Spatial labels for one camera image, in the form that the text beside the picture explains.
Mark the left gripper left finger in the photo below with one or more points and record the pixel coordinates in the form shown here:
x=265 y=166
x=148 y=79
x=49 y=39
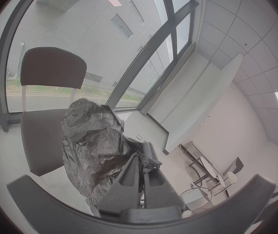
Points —
x=122 y=199

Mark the brown chair with white legs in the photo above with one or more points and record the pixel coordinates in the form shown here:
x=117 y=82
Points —
x=44 y=135

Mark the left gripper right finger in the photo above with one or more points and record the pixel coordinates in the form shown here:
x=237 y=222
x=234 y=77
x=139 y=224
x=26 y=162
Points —
x=164 y=199

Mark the window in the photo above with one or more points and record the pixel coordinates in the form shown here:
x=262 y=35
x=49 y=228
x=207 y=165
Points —
x=139 y=62

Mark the white round table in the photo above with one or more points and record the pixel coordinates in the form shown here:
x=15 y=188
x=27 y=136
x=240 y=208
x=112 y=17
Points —
x=208 y=167

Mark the black plastic bag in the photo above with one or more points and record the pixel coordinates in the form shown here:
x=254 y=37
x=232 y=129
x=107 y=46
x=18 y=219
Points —
x=92 y=140

